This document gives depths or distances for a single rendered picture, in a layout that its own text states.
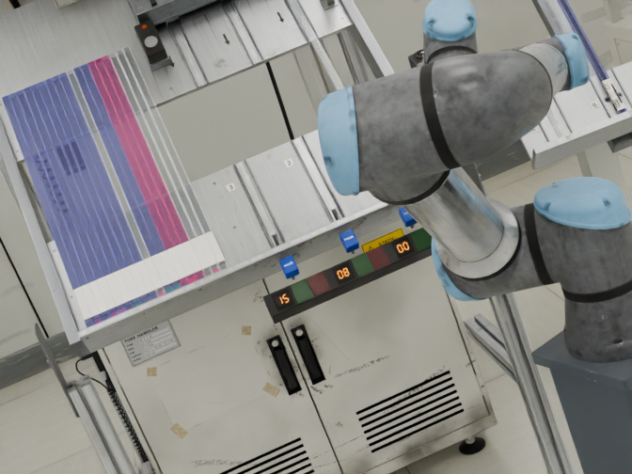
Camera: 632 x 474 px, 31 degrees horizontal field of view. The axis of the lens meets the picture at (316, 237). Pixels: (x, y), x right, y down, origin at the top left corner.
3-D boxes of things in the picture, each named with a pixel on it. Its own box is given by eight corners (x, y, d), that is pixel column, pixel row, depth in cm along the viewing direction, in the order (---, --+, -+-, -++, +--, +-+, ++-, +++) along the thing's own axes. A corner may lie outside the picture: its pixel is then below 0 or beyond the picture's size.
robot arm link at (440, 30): (424, 39, 159) (419, -9, 163) (424, 84, 169) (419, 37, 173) (481, 35, 159) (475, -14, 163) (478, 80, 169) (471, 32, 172)
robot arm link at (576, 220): (645, 283, 151) (619, 191, 147) (545, 304, 156) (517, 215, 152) (644, 244, 162) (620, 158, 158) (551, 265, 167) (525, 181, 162)
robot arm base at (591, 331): (696, 316, 159) (679, 254, 156) (624, 371, 152) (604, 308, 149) (615, 300, 172) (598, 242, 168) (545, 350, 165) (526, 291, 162)
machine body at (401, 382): (507, 448, 247) (417, 190, 227) (208, 585, 240) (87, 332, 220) (416, 343, 308) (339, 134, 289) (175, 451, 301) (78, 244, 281)
